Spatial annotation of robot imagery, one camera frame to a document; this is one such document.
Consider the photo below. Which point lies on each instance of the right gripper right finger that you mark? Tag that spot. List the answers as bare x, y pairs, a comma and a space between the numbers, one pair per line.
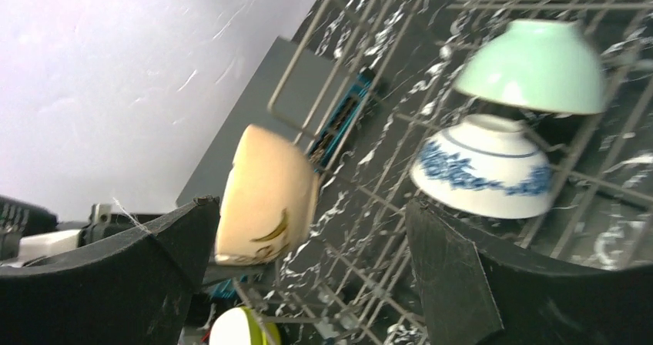
476, 288

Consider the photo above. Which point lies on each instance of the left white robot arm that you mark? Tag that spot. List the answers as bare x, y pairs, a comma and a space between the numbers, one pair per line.
30, 232

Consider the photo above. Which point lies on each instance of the yellow rimmed bowl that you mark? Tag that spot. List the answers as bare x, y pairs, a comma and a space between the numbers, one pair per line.
268, 327

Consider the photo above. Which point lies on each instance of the white square bowl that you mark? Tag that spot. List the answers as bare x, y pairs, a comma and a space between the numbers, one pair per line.
236, 326

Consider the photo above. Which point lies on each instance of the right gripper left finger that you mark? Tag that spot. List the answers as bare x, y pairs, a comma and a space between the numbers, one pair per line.
134, 287

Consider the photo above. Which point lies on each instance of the cream white round bowl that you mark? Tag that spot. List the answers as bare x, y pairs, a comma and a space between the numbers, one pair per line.
269, 200

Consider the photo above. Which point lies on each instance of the blue floral bowl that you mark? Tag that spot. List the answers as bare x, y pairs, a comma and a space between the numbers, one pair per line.
485, 165

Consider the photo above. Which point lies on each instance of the grey mat blue edge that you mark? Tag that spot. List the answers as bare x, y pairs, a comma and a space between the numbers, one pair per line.
306, 98

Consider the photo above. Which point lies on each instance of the green celadon bowl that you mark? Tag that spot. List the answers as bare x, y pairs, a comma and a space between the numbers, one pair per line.
536, 64

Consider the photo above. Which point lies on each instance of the grey wire dish rack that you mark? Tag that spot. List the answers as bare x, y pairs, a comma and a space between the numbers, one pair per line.
353, 282

